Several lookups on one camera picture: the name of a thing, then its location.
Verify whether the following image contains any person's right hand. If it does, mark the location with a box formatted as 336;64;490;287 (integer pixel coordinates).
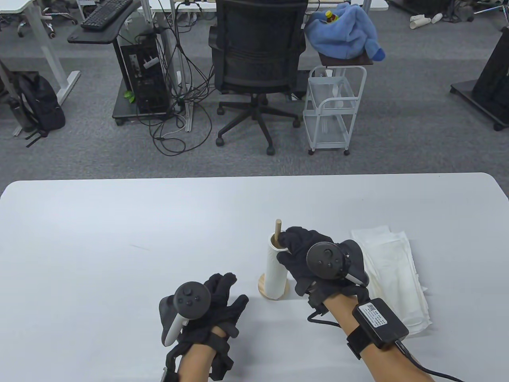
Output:
276;226;370;315

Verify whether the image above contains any person's left hand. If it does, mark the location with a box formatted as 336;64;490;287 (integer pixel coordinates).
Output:
165;273;249;380

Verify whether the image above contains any white paper towel roll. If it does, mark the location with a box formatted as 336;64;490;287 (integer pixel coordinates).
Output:
264;233;290;300

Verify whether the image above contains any wooden paper towel holder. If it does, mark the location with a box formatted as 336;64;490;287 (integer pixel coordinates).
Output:
258;219;289;301

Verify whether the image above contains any pile of paper towel sheets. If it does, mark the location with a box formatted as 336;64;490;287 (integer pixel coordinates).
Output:
350;225;432;338

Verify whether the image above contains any person's left forearm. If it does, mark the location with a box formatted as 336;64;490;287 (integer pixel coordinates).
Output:
177;325;219;382

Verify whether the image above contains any person's right forearm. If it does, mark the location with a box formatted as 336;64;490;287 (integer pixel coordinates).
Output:
323;294;436;382

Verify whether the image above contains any black handheld controller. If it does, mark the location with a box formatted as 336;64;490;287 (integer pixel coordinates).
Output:
159;281;211;347
306;240;369;288

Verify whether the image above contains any brown wooden board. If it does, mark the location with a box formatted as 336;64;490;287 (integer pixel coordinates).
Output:
319;52;374;67

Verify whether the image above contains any black mesh office chair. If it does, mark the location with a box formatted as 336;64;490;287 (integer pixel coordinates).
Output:
208;0;309;156

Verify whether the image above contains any black rolling computer base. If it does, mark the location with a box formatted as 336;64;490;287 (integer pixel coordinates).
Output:
112;74;175;127

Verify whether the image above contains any black computer tower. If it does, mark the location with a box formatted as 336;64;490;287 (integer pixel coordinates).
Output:
119;38;169;116

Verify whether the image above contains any blue fleece cloth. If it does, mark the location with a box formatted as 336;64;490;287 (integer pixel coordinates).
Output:
304;3;386;61

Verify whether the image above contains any black floor stand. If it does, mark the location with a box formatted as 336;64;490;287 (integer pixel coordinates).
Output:
450;26;509;132

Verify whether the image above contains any black backpack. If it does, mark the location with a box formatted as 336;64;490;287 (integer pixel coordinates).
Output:
14;73;66;148

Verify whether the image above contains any grey water bottle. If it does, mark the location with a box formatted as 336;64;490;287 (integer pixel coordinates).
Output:
8;97;34;134

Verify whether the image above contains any black keyboard tray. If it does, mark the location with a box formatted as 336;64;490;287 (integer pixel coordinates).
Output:
67;0;144;44

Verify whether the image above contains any black keyboard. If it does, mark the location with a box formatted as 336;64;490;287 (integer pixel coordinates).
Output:
81;0;134;31

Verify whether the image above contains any chrome chair base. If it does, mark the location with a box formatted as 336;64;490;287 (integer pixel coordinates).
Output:
17;6;78;39

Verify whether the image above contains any black wrist strap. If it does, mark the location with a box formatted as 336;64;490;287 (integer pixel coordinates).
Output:
346;324;376;361

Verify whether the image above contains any black sensor cable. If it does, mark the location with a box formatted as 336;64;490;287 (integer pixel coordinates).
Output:
394;340;466;382

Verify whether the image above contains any white wire rolling cart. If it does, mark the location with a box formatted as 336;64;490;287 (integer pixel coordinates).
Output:
303;66;367;156

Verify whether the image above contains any tangle of black cables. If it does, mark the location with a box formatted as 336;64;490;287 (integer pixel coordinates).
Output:
149;0;217;156

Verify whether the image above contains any white desk frame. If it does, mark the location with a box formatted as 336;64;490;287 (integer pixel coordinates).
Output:
0;0;82;138

